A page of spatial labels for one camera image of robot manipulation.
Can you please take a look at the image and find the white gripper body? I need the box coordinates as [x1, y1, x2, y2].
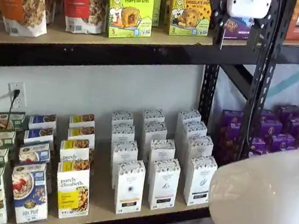
[224, 0, 271, 21]

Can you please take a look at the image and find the purple Zbar box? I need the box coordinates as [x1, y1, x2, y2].
[222, 14, 256, 42]

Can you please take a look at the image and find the yellow Bobo's peanut butter box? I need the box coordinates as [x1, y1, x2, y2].
[167, 0, 214, 40]
[162, 0, 174, 26]

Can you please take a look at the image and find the green Bobo's apple pie box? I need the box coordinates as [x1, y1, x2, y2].
[150, 0, 162, 28]
[104, 0, 156, 43]

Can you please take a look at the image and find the white leaf-print pantry box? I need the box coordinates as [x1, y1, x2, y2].
[109, 122, 137, 149]
[179, 119, 209, 165]
[110, 110, 135, 128]
[141, 107, 166, 125]
[106, 138, 140, 192]
[186, 134, 215, 163]
[148, 136, 177, 167]
[175, 107, 203, 142]
[139, 119, 169, 162]

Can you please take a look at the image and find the white box green strip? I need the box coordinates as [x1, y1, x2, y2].
[182, 153, 220, 209]

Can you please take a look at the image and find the white box pink strip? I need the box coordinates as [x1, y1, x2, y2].
[146, 155, 183, 213]

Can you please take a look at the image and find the yellow Purely Elizabeth box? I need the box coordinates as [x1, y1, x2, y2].
[68, 111, 96, 131]
[57, 139, 92, 168]
[51, 158, 95, 222]
[66, 124, 97, 146]

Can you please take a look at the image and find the white box yellow strip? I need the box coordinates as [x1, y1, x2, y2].
[112, 157, 148, 217]

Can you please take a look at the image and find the blue granola cereal box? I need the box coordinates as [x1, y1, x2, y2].
[18, 139, 53, 168]
[23, 124, 56, 148]
[6, 159, 54, 224]
[27, 111, 59, 132]

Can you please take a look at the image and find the red-label granola bag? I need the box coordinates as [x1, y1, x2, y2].
[56, 0, 110, 37]

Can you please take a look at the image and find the white wall outlet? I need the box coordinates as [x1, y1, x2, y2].
[6, 81, 30, 112]

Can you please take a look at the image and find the black plug with cable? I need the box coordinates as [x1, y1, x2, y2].
[5, 88, 23, 133]

